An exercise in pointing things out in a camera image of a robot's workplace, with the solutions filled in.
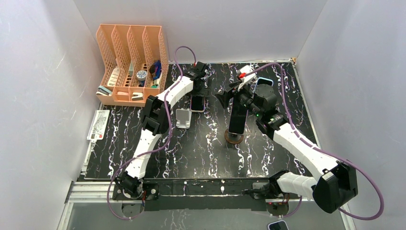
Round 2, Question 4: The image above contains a round base black phone stand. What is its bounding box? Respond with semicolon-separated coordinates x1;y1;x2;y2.
225;129;244;145

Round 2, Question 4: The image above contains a teal white eraser block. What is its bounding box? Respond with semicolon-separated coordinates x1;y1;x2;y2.
96;86;113;96

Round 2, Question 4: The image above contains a blue black item in organizer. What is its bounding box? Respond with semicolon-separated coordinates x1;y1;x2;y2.
148;60;162;80

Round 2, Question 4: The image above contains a white case phone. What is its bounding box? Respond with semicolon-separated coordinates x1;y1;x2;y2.
190;96;205;113

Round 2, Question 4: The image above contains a purple cable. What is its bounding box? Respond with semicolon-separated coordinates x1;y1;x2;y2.
246;62;385;221
107;46;197;221

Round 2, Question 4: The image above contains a blue case phone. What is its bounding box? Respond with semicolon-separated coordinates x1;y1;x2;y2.
256;77;274;86

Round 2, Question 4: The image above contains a white phone stand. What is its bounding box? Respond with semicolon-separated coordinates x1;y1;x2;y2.
176;109;192;129

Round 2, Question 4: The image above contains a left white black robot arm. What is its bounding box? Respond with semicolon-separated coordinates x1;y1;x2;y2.
113;61;209;199

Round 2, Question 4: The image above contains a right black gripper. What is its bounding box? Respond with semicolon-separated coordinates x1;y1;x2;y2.
214;80;262;118

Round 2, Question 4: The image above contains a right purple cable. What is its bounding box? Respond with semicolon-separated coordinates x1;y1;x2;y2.
246;62;385;221

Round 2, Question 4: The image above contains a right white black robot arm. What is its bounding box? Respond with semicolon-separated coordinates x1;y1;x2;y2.
215;82;358;213

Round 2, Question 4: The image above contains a white stapler in organizer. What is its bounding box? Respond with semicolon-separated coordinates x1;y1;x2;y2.
131;92;144;101

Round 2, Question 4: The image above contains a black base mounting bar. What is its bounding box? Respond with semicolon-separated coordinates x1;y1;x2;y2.
111;178;291;215

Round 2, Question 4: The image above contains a white printed packet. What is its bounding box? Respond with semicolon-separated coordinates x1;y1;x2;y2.
87;110;110;142

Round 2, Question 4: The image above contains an orange plastic file organizer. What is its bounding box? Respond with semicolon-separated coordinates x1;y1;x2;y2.
96;24;169;107

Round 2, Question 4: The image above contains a clear case phone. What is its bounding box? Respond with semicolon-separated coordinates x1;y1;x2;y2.
228;97;247;135

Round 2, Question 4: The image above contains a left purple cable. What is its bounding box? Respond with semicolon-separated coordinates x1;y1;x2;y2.
107;46;197;221

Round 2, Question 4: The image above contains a phone at bottom edge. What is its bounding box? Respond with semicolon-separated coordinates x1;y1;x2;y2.
267;220;289;230

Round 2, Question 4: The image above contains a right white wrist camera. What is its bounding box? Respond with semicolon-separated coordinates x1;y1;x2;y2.
237;65;256;91

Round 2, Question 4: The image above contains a round blue white tin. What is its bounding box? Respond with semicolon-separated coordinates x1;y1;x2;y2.
136;70;147;81

